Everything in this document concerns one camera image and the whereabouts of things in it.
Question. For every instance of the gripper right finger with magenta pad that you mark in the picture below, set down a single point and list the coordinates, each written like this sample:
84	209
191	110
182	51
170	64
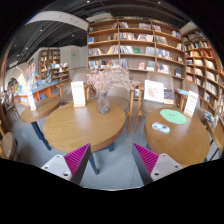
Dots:
152	166

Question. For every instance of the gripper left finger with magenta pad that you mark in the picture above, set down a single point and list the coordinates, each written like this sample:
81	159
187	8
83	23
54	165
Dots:
71	166

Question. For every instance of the patterned computer mouse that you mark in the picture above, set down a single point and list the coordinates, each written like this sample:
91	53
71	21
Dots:
161	127

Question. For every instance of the round green mouse pad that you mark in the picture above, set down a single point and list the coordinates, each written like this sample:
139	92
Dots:
173	116

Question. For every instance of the round wooden centre table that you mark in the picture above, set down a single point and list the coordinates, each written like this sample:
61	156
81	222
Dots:
69	127

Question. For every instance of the round wooden right table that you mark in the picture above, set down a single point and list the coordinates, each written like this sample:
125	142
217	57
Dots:
187	144

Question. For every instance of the small round wooden left table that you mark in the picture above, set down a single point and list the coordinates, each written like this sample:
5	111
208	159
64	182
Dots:
43	108

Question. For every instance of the wooden chair left edge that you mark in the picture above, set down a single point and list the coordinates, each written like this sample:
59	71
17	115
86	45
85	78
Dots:
8	145

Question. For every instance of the glass vase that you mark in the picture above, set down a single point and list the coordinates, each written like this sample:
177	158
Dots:
103	105

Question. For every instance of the white sign on centre table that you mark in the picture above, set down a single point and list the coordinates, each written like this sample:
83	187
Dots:
78	94

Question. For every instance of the white sign on table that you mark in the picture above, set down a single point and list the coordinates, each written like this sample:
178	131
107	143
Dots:
31	101
78	94
191	103

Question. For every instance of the upright book on chair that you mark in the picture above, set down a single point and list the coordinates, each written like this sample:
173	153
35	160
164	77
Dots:
168	96

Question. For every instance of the white sign on left table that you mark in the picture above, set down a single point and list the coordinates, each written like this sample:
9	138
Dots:
31	101

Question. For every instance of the wooden chair behind centre table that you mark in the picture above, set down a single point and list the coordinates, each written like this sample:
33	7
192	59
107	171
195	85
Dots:
124	98

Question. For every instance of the white poster with red drawing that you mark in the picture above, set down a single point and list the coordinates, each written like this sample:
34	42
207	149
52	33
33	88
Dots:
153	91

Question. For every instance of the white sign on right table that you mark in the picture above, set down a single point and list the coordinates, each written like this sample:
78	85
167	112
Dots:
191	103

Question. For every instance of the blue book display counter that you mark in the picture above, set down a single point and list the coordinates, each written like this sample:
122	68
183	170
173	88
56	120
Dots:
39	93

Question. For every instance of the wooden chair far left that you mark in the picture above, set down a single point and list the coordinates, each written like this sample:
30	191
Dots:
66	97

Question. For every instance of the pink dried flower bouquet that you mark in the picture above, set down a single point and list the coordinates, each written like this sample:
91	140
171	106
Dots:
105	80

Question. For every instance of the distant wooden bookshelf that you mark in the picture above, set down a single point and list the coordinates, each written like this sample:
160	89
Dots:
46	58

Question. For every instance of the right side wooden bookshelf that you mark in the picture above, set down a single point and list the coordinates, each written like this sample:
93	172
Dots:
203	67

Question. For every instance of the large wooden bookshelf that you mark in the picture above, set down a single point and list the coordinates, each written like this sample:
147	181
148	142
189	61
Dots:
138	45

